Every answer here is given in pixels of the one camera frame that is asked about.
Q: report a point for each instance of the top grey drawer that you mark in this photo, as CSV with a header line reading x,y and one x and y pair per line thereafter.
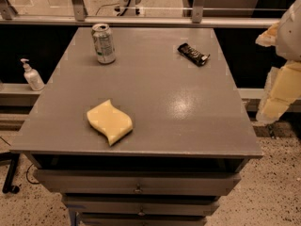
x,y
137,183

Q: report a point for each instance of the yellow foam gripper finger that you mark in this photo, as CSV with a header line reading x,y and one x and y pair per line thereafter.
x,y
282,88
268,37

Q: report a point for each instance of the black chocolate bar wrapper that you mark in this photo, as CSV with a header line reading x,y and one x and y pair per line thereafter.
x,y
193,55

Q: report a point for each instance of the yellow wavy sponge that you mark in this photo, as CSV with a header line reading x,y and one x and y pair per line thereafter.
x,y
110,121

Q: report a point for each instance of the grey drawer cabinet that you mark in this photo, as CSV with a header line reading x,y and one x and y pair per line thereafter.
x,y
186,119

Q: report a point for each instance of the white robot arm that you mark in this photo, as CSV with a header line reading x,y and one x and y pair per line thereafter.
x,y
289,35

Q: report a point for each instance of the black stand leg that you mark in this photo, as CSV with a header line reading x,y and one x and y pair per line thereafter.
x,y
13,158

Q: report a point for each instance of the grey drawer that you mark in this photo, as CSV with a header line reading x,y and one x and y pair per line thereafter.
x,y
131,220
164,206
137,183

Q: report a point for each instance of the metal window rail frame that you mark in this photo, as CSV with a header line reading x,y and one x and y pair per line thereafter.
x,y
89,12

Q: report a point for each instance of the middle grey drawer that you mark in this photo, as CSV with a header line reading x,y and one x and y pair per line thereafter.
x,y
164,206

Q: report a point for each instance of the bottom grey drawer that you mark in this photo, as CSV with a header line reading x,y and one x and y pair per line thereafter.
x,y
131,220

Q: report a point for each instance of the green white soda can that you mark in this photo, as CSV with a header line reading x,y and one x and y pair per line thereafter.
x,y
103,43

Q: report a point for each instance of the white pump soap bottle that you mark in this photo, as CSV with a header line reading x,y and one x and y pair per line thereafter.
x,y
32,76

